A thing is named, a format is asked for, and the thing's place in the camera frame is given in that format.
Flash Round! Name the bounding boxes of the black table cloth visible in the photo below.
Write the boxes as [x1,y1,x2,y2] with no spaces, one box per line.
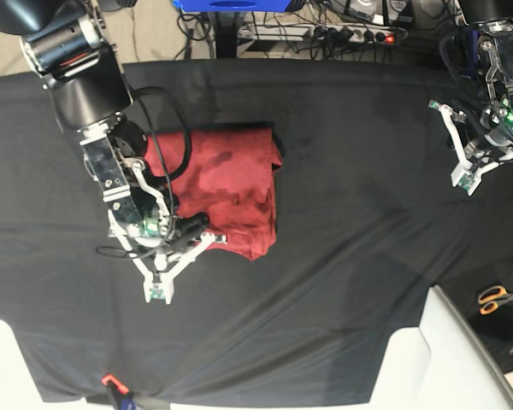
[0,60,513,407]

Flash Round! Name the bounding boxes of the blue plastic bin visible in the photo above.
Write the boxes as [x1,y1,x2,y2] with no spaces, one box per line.
[172,0,292,12]

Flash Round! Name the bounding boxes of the white foam block right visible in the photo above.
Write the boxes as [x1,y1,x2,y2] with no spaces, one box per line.
[369,286,513,410]

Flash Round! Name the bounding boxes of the white power strip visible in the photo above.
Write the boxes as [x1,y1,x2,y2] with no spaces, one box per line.
[238,22,405,44]

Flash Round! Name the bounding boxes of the blue and orange clamp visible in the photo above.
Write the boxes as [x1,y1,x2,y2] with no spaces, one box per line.
[101,374,139,410]

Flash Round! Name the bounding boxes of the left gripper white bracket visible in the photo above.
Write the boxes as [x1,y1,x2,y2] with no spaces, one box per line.
[428,98,513,196]

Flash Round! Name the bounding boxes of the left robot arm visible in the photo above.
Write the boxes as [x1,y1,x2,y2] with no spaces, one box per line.
[428,1,513,196]

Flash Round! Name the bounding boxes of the dark red long-sleeve shirt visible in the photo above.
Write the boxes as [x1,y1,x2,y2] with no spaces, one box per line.
[143,123,284,261]

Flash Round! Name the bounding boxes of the yellow handled scissors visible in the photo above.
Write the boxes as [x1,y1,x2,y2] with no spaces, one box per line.
[477,285,513,315]

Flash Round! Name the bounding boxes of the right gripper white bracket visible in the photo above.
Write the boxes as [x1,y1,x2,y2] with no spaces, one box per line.
[108,212,227,305]

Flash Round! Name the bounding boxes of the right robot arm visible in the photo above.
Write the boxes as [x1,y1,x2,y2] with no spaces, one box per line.
[0,1,227,303]

